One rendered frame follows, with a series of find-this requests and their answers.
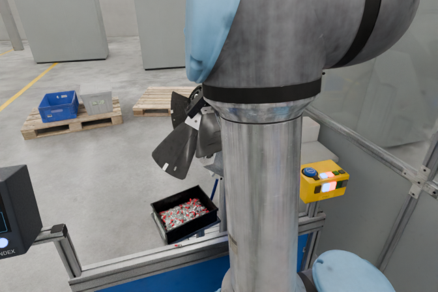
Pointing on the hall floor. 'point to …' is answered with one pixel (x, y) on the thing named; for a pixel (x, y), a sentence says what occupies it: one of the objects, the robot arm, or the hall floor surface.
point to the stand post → (222, 206)
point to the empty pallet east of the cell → (158, 100)
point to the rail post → (311, 249)
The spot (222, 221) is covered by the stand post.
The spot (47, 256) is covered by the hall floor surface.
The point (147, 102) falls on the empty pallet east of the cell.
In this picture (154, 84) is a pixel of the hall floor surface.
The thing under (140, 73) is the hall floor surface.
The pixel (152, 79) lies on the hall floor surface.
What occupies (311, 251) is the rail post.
